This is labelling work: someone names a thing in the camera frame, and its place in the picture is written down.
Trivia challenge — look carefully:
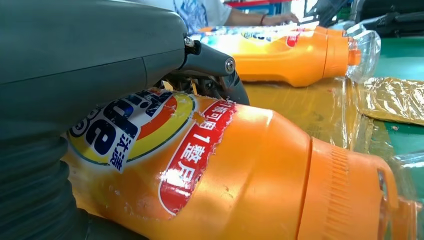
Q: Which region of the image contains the person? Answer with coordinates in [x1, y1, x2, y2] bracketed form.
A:
[132, 0, 301, 34]

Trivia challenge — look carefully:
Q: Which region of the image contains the yellow taped cardboard board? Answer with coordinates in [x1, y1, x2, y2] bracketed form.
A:
[243, 76, 424, 157]

